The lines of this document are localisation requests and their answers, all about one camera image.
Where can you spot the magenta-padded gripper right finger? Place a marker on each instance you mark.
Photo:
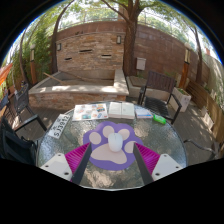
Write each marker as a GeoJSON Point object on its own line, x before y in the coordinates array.
{"type": "Point", "coordinates": [148, 158]}

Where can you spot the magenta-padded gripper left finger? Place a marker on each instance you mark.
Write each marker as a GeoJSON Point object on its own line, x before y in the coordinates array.
{"type": "Point", "coordinates": [76, 158]}

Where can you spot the white computer mouse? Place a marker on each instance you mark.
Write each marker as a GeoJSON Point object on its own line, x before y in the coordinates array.
{"type": "Point", "coordinates": [115, 142]}

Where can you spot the purple paw-shaped mouse pad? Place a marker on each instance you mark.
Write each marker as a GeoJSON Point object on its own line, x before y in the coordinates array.
{"type": "Point", "coordinates": [110, 161]}

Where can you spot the white number plate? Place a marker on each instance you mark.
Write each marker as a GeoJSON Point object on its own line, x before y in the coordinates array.
{"type": "Point", "coordinates": [59, 126]}

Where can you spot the green wipes pack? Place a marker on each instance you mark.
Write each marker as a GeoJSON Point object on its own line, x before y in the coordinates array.
{"type": "Point", "coordinates": [159, 119]}

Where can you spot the small white and blue box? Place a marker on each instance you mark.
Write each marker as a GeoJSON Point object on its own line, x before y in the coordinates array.
{"type": "Point", "coordinates": [143, 113]}

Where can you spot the colourful printed sheet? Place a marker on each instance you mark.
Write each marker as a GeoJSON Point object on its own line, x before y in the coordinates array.
{"type": "Point", "coordinates": [90, 112]}

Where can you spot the flat white box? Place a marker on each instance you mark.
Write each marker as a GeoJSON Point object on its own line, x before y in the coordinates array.
{"type": "Point", "coordinates": [128, 110]}
{"type": "Point", "coordinates": [115, 110]}

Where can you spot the black metal armchair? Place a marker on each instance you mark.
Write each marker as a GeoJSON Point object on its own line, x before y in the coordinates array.
{"type": "Point", "coordinates": [21, 100]}
{"type": "Point", "coordinates": [16, 146]}
{"type": "Point", "coordinates": [200, 142]}

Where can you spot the white planter box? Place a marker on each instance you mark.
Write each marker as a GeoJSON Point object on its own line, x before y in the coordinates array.
{"type": "Point", "coordinates": [180, 99]}

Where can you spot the stone fountain basin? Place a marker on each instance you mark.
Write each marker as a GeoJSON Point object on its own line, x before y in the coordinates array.
{"type": "Point", "coordinates": [76, 90]}

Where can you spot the dark slatted armchair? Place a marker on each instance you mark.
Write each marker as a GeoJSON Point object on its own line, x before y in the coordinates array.
{"type": "Point", "coordinates": [160, 81]}

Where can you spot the wooden stick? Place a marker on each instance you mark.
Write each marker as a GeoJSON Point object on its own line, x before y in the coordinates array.
{"type": "Point", "coordinates": [53, 77]}

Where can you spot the white utility box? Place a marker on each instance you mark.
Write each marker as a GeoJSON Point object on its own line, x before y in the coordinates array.
{"type": "Point", "coordinates": [141, 64]}

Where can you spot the slim curved tree trunk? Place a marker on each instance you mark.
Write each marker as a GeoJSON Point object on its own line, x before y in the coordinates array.
{"type": "Point", "coordinates": [199, 60]}
{"type": "Point", "coordinates": [54, 53]}

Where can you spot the orange parasol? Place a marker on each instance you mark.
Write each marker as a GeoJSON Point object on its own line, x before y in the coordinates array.
{"type": "Point", "coordinates": [5, 73]}

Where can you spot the thick tree trunk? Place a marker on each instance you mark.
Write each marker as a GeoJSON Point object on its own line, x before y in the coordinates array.
{"type": "Point", "coordinates": [130, 46]}

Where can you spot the wooden lamp post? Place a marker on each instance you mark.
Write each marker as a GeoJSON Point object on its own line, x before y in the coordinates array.
{"type": "Point", "coordinates": [185, 71]}
{"type": "Point", "coordinates": [33, 70]}

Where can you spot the black wall lamp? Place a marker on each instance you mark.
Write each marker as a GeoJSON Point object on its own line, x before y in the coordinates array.
{"type": "Point", "coordinates": [59, 46]}
{"type": "Point", "coordinates": [118, 39]}

